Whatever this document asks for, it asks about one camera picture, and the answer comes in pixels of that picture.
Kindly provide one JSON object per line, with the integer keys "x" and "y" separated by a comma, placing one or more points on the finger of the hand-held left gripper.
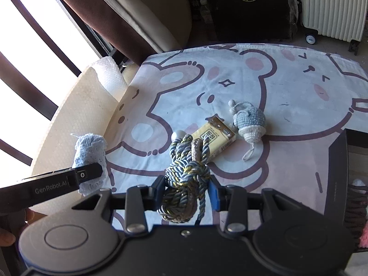
{"x": 90, "y": 171}

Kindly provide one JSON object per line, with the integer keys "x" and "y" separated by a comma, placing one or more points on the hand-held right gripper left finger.
{"x": 159, "y": 191}

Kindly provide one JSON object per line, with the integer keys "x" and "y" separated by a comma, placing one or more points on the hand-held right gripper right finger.
{"x": 214, "y": 196}

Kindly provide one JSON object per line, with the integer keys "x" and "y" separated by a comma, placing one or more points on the pale blue lace roll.
{"x": 89, "y": 149}

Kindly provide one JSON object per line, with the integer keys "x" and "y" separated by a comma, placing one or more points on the yellow tissue pack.
{"x": 215, "y": 135}

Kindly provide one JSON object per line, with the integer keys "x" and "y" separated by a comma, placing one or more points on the grey-blue crochet toy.
{"x": 248, "y": 120}

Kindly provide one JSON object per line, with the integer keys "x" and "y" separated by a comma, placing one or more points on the black cardboard box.
{"x": 336, "y": 164}

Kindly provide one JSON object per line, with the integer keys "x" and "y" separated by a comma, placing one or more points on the pink crochet toy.
{"x": 364, "y": 237}

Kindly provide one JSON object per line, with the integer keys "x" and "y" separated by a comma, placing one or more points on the person's left hand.
{"x": 34, "y": 215}

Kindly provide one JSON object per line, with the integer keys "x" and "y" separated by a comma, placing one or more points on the cartoon bear printed blanket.
{"x": 258, "y": 86}

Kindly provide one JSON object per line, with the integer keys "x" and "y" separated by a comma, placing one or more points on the brown curtain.
{"x": 95, "y": 14}

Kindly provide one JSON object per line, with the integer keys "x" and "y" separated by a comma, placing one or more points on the beige curtain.
{"x": 149, "y": 11}

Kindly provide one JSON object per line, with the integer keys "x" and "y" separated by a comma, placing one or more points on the small clear plastic bottle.
{"x": 205, "y": 11}

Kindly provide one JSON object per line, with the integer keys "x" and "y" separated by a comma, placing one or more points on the black hard case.
{"x": 253, "y": 14}

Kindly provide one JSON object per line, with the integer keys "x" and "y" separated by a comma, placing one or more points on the white ribbed suitcase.
{"x": 330, "y": 8}

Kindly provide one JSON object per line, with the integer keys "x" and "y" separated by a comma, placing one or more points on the dark window frame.
{"x": 43, "y": 103}

